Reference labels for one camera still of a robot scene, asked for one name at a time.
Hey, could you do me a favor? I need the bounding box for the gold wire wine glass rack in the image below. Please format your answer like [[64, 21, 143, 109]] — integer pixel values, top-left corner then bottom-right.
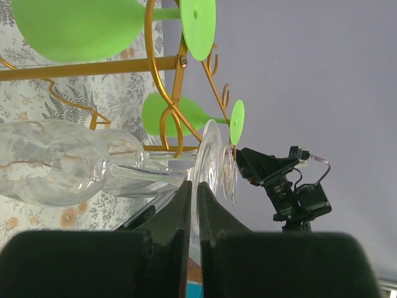
[[1, 1, 218, 157]]

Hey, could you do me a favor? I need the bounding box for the green wine glass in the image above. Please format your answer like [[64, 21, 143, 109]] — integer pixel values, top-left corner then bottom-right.
[[11, 0, 216, 63], [141, 92, 246, 147]]

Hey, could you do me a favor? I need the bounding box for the green wine glass left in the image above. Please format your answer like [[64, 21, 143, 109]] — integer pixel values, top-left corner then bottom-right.
[[11, 0, 216, 63]]

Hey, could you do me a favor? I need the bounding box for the floral patterned table cloth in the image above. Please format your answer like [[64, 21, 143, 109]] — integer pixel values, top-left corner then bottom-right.
[[0, 0, 187, 249]]

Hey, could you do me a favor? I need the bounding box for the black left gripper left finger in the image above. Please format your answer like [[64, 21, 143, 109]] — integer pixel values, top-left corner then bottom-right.
[[1, 181, 192, 297]]

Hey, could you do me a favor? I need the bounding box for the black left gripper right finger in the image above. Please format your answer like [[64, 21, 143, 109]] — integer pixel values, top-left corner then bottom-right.
[[197, 183, 381, 297]]

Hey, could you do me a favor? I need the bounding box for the green wine glass right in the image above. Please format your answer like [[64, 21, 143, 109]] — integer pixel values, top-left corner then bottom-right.
[[141, 92, 246, 147]]

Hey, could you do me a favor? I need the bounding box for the purple camera cable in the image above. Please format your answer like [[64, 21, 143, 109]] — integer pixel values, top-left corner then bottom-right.
[[308, 152, 332, 184]]

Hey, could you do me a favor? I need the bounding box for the black overhead camera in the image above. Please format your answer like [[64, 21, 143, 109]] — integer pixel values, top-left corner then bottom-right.
[[236, 146, 332, 232]]

